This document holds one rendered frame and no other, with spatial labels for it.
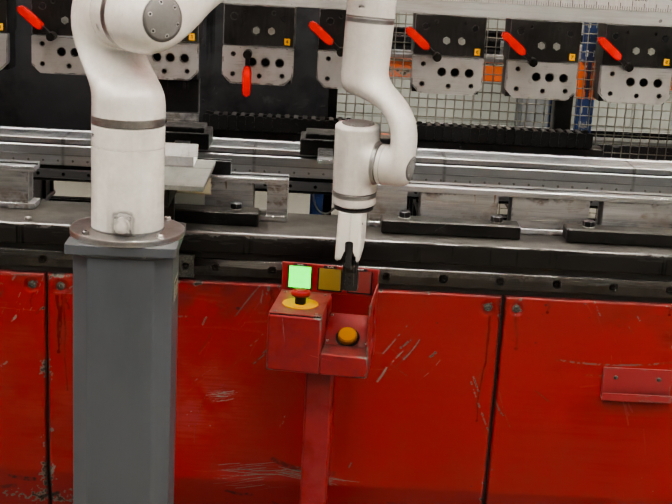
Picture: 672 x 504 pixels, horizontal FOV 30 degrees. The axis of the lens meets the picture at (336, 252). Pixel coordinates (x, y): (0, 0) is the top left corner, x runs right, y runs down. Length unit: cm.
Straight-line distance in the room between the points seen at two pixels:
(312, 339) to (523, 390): 55
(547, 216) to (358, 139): 62
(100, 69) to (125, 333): 43
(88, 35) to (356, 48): 51
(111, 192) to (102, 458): 46
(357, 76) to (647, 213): 82
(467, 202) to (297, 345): 55
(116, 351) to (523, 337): 99
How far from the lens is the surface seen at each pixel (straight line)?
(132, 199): 205
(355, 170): 233
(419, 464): 281
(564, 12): 271
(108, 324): 209
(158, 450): 217
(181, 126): 295
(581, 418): 281
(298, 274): 257
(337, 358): 245
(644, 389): 281
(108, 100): 203
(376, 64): 231
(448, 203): 275
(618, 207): 281
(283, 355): 246
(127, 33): 197
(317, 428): 257
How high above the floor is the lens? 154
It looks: 15 degrees down
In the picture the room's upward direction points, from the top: 3 degrees clockwise
